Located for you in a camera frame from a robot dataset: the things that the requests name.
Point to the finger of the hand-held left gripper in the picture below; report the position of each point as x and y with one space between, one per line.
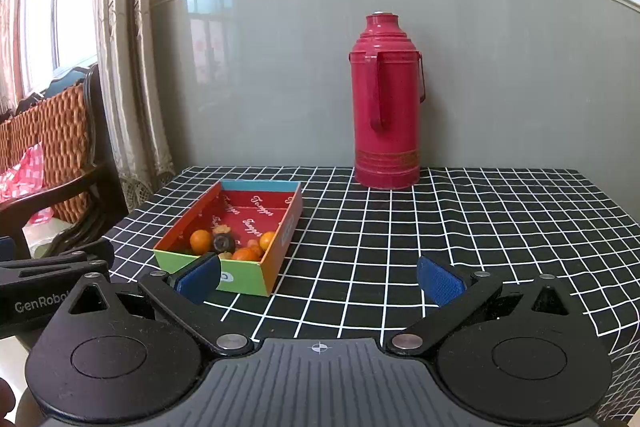
95 250

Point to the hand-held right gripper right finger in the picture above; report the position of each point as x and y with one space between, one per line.
440 279

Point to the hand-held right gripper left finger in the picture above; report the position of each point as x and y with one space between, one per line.
199 279

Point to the small yellow fruit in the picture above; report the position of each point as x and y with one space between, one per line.
226 255

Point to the small orange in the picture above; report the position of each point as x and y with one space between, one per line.
268 240
244 255
201 240

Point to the dark mangosteen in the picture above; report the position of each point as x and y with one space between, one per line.
221 241

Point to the colourful cardboard box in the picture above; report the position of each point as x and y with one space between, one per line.
281 227

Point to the white plastic bag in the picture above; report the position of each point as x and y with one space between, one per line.
50 237

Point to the black white checkered tablecloth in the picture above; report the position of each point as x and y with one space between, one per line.
400 232

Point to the dark wooden chair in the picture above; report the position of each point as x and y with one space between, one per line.
102 167

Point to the pink checkered plastic bag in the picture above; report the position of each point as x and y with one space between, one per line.
25 174

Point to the woven wicker chair cushion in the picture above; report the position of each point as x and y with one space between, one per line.
60 132

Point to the red thermos flask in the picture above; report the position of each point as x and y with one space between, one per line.
390 122

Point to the teal cushion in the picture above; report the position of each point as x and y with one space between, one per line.
67 78

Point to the beige lace curtain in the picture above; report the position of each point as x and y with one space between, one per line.
130 57

